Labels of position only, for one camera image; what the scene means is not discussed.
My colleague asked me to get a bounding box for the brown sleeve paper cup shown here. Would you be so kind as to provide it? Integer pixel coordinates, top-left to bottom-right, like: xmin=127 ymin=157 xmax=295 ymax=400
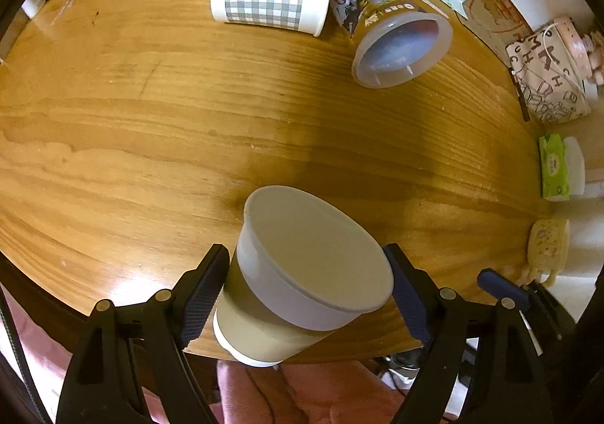
xmin=212 ymin=186 xmax=394 ymax=368

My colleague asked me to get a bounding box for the patterned cup with clear lid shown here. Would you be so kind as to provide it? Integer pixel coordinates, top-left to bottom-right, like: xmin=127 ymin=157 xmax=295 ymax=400
xmin=330 ymin=0 xmax=453 ymax=89

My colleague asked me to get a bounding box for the left hand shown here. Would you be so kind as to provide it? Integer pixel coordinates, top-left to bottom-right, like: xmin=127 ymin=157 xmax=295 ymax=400
xmin=211 ymin=361 xmax=404 ymax=423

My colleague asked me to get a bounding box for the cream ceramic mug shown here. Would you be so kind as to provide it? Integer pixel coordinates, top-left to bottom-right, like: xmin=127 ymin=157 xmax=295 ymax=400
xmin=521 ymin=219 xmax=570 ymax=287

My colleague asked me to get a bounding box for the green tissue pack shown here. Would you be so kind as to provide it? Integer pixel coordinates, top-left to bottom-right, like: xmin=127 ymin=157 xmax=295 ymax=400
xmin=538 ymin=134 xmax=586 ymax=202

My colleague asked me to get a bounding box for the black pen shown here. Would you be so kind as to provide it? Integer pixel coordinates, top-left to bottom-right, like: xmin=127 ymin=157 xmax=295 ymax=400
xmin=508 ymin=68 xmax=530 ymax=122

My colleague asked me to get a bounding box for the printed canvas storage bag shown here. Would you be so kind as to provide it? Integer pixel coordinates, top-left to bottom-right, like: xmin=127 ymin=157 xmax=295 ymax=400
xmin=507 ymin=21 xmax=591 ymax=124

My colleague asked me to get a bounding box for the rag doll with brown hair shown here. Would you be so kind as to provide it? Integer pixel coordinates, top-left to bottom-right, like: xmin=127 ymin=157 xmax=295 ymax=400
xmin=582 ymin=30 xmax=604 ymax=86

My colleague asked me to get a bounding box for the pink rounded box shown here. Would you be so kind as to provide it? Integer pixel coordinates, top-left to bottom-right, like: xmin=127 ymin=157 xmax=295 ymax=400
xmin=554 ymin=16 xmax=591 ymax=82

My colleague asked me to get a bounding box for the brown paper sheet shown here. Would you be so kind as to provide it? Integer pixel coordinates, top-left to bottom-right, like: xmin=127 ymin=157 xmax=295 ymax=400
xmin=458 ymin=0 xmax=532 ymax=67

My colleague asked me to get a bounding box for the white spray bottle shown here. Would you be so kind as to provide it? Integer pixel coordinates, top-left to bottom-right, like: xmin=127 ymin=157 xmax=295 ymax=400
xmin=22 ymin=0 xmax=46 ymax=19

